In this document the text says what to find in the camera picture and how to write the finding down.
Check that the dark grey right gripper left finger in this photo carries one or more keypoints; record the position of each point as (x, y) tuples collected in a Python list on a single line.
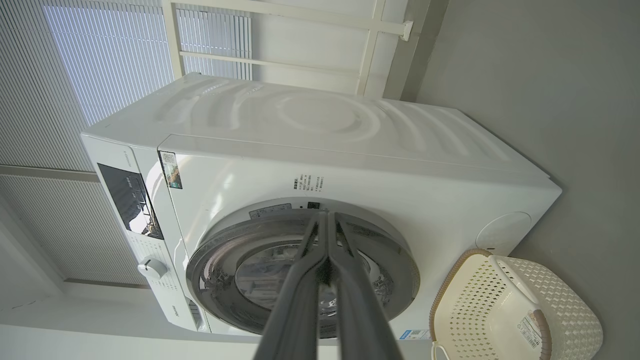
[(300, 300)]

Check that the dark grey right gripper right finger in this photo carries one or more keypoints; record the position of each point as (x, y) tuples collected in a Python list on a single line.
[(360, 310)]

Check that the round glass washing machine door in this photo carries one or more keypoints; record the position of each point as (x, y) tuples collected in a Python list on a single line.
[(225, 280)]

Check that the cream perforated laundry basket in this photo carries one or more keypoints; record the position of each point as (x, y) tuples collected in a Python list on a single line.
[(480, 310)]

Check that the white front-load washing machine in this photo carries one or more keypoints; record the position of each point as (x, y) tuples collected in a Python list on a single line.
[(350, 165)]

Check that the white washing machine dial knob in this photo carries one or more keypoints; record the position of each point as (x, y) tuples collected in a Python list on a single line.
[(152, 268)]

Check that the printed paper product label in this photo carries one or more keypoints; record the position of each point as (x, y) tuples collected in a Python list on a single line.
[(530, 331)]

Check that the black glossy display panel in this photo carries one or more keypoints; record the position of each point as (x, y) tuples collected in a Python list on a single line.
[(127, 200)]

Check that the blue energy label sticker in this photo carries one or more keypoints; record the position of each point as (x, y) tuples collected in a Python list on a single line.
[(414, 334)]

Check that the round white filter cover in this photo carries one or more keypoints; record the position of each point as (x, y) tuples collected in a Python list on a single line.
[(502, 234)]

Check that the white metal railing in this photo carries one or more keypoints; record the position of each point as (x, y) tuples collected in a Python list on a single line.
[(370, 55)]

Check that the white window blinds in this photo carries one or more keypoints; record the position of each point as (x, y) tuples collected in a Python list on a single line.
[(100, 60)]

